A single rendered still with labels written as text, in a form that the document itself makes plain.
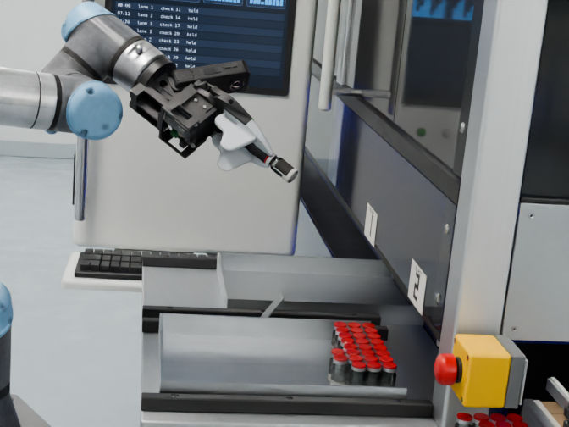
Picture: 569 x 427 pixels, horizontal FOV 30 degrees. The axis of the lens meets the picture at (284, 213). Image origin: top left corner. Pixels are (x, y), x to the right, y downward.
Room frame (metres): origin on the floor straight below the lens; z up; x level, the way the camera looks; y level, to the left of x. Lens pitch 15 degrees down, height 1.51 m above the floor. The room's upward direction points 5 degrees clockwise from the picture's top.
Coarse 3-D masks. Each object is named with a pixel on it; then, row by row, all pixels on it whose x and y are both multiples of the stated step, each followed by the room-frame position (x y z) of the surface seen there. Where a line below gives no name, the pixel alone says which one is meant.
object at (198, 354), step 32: (160, 320) 1.54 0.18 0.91; (192, 320) 1.58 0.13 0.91; (224, 320) 1.59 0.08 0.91; (256, 320) 1.60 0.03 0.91; (288, 320) 1.60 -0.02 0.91; (320, 320) 1.61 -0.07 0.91; (352, 320) 1.62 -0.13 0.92; (160, 352) 1.42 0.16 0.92; (192, 352) 1.51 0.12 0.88; (224, 352) 1.52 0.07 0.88; (256, 352) 1.53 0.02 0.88; (288, 352) 1.54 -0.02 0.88; (320, 352) 1.55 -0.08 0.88; (160, 384) 1.32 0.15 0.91; (192, 384) 1.33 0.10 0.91; (224, 384) 1.33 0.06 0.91; (256, 384) 1.34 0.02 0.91; (288, 384) 1.35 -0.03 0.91; (320, 384) 1.43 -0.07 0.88
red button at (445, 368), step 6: (444, 354) 1.25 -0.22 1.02; (450, 354) 1.25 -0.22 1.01; (438, 360) 1.25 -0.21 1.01; (444, 360) 1.24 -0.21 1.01; (450, 360) 1.24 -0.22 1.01; (438, 366) 1.24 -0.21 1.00; (444, 366) 1.24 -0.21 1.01; (450, 366) 1.24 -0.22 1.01; (456, 366) 1.24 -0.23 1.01; (438, 372) 1.24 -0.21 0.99; (444, 372) 1.23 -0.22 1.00; (450, 372) 1.23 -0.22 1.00; (456, 372) 1.24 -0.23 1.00; (438, 378) 1.24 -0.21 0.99; (444, 378) 1.23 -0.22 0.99; (450, 378) 1.23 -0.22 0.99; (444, 384) 1.24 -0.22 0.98; (450, 384) 1.24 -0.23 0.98
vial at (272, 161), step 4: (276, 156) 1.44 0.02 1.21; (268, 160) 1.43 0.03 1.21; (272, 160) 1.43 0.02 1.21; (276, 160) 1.43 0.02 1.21; (268, 164) 1.44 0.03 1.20; (272, 164) 1.43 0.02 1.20; (272, 168) 1.43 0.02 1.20; (276, 172) 1.43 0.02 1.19; (280, 172) 1.42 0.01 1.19; (292, 172) 1.42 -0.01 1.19; (296, 172) 1.43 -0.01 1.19; (280, 176) 1.43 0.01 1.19; (284, 176) 1.42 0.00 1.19; (288, 176) 1.42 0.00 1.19; (292, 176) 1.42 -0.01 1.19; (288, 180) 1.42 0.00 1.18
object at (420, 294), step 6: (414, 264) 1.53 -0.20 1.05; (414, 270) 1.52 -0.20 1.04; (420, 270) 1.49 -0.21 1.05; (414, 276) 1.52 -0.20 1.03; (420, 276) 1.49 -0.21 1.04; (426, 276) 1.46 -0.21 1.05; (414, 282) 1.52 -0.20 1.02; (420, 282) 1.49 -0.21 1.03; (420, 288) 1.48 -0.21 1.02; (408, 294) 1.54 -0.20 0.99; (420, 294) 1.48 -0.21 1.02; (414, 300) 1.51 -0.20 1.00; (420, 300) 1.48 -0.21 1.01; (420, 306) 1.47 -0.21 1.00; (420, 312) 1.47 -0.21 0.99
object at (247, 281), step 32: (224, 256) 1.93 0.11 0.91; (256, 256) 1.94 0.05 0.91; (288, 256) 1.95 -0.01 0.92; (224, 288) 1.74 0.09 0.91; (256, 288) 1.84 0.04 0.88; (288, 288) 1.85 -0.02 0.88; (320, 288) 1.87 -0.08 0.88; (352, 288) 1.89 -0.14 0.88; (384, 288) 1.90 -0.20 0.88; (384, 320) 1.71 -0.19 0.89; (416, 320) 1.72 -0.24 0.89
